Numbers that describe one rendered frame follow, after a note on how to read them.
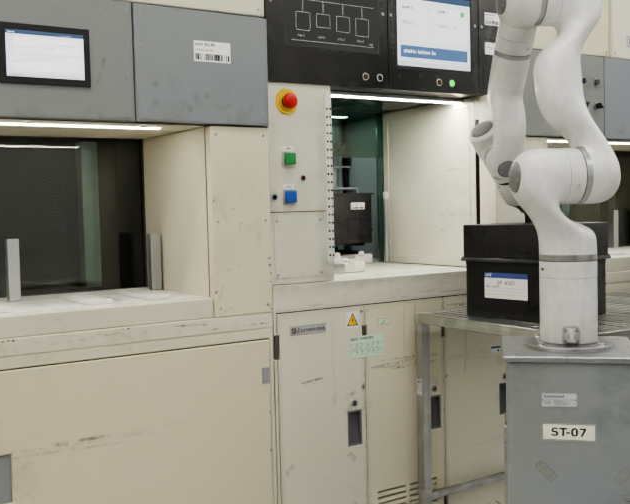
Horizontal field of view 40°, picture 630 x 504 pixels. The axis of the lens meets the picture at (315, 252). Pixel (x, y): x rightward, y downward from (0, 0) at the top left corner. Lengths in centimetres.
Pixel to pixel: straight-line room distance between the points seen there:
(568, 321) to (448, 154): 109
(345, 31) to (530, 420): 117
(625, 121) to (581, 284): 142
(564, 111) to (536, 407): 62
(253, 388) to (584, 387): 86
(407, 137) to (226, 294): 107
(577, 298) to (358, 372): 79
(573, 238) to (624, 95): 142
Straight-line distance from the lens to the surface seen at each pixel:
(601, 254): 245
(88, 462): 210
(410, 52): 254
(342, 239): 299
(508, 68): 217
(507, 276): 233
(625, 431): 185
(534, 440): 184
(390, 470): 256
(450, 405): 266
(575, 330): 187
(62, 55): 203
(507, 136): 217
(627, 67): 324
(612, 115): 316
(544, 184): 182
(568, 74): 192
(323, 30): 237
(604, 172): 188
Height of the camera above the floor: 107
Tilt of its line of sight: 3 degrees down
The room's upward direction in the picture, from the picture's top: 1 degrees counter-clockwise
